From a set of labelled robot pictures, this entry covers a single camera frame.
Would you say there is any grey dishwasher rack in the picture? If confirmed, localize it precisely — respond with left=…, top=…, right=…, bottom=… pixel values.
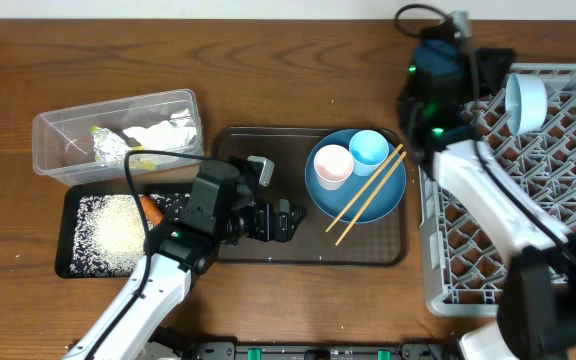
left=419, top=63, right=576, bottom=317

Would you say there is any white rice pile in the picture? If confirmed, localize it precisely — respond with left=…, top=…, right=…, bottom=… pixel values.
left=69, top=193, right=189, bottom=276

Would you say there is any pink cup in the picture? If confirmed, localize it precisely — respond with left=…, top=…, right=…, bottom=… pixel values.
left=314, top=144, right=354, bottom=191

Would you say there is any yellow snack wrapper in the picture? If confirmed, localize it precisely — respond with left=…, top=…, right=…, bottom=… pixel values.
left=128, top=154, right=159, bottom=171

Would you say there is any orange carrot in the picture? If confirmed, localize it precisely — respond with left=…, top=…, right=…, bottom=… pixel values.
left=140, top=196, right=163, bottom=226

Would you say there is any white napkin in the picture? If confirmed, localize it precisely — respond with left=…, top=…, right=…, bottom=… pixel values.
left=123, top=109, right=198, bottom=151

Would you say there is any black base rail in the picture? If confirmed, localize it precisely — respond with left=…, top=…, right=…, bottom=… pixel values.
left=157, top=327, right=459, bottom=360

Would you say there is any aluminium foil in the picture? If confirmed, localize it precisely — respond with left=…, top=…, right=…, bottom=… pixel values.
left=91, top=126, right=130, bottom=162

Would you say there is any brown serving tray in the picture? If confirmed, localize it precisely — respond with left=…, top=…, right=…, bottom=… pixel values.
left=212, top=127, right=408, bottom=266

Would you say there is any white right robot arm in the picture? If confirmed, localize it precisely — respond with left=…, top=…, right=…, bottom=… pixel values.
left=397, top=17, right=576, bottom=359

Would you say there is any clear plastic bin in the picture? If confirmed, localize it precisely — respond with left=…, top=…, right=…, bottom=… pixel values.
left=32, top=89, right=204, bottom=186

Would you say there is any light blue cup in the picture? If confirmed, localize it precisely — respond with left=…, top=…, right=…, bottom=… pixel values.
left=349, top=130, right=390, bottom=176

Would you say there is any black waste tray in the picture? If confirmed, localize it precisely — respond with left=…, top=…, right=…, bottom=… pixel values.
left=54, top=181, right=204, bottom=279

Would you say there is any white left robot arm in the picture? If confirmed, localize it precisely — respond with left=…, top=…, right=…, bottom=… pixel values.
left=66, top=156, right=306, bottom=359

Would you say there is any light blue bowl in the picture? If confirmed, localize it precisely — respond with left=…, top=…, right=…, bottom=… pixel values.
left=505, top=74, right=548, bottom=136

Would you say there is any upper wooden chopstick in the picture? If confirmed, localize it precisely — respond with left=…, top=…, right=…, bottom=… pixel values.
left=325, top=144, right=407, bottom=243

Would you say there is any wooden chopstick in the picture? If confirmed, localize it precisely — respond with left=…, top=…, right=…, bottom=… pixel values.
left=326, top=151, right=407, bottom=246
left=325, top=144, right=407, bottom=243

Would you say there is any lower wooden chopstick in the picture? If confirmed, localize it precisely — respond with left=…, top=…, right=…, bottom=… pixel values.
left=326, top=151, right=407, bottom=246

